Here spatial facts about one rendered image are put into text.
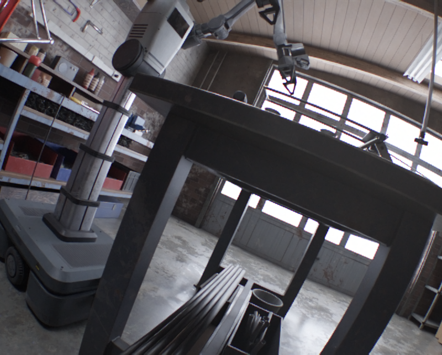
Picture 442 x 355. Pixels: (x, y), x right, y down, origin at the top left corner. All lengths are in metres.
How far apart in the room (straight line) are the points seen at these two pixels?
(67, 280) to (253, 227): 3.18
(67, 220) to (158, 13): 0.94
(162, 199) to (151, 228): 0.07
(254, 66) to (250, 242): 2.71
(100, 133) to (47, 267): 0.56
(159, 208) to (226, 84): 3.78
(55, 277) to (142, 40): 0.94
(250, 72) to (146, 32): 3.29
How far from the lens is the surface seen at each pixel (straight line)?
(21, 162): 1.70
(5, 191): 1.74
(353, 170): 0.45
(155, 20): 1.16
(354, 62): 3.82
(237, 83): 4.25
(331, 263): 3.91
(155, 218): 0.61
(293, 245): 3.81
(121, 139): 2.19
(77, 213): 1.15
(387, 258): 0.58
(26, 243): 1.07
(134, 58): 1.09
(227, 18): 1.42
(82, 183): 1.12
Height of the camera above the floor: 0.73
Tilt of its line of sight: 1 degrees up
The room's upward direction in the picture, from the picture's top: 24 degrees clockwise
